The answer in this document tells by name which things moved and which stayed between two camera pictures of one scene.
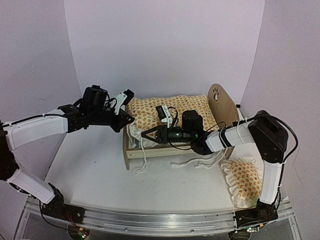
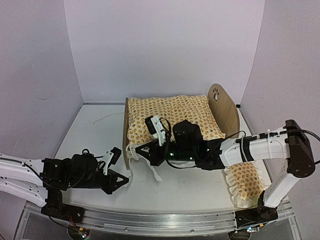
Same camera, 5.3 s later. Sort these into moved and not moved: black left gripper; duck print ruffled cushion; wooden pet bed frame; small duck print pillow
Moved: black left gripper
Not moved: duck print ruffled cushion; small duck print pillow; wooden pet bed frame
